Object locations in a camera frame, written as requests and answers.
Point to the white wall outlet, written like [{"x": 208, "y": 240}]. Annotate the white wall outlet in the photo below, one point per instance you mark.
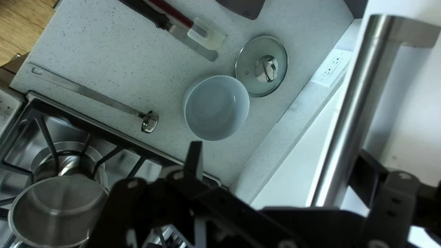
[{"x": 332, "y": 69}]

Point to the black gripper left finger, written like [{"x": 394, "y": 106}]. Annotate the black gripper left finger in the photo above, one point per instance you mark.
[{"x": 152, "y": 215}]

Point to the long steel measuring spoon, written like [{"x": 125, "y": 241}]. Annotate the long steel measuring spoon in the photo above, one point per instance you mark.
[{"x": 84, "y": 90}]

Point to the steel saucepan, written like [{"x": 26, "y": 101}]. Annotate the steel saucepan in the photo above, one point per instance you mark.
[{"x": 56, "y": 211}]

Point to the white cupboard door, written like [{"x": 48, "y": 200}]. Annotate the white cupboard door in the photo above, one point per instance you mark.
[{"x": 409, "y": 105}]

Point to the stainless steel gas stove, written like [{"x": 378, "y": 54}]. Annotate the stainless steel gas stove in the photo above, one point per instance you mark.
[{"x": 28, "y": 138}]

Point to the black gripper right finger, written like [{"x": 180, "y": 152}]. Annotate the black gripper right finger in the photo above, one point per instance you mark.
[{"x": 401, "y": 201}]

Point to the pale blue bowl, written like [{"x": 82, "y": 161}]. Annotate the pale blue bowl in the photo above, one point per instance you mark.
[{"x": 216, "y": 107}]

